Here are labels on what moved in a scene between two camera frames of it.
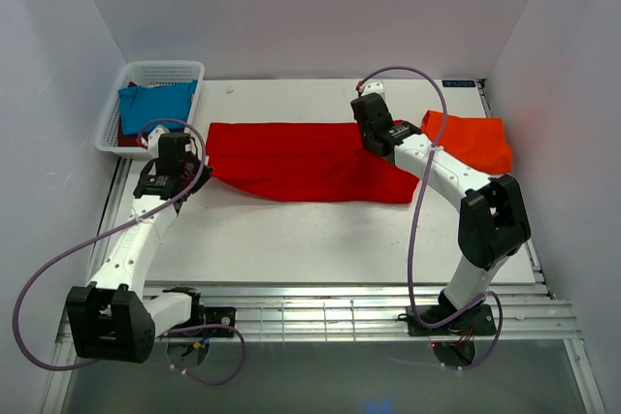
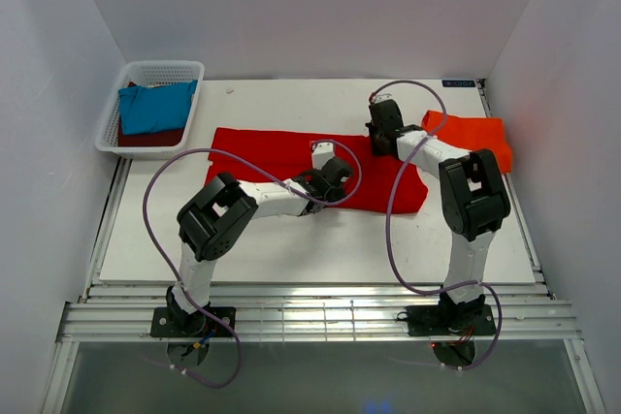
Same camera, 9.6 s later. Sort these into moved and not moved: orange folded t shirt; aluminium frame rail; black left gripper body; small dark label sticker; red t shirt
Moved: black left gripper body; red t shirt
Not moved: small dark label sticker; aluminium frame rail; orange folded t shirt
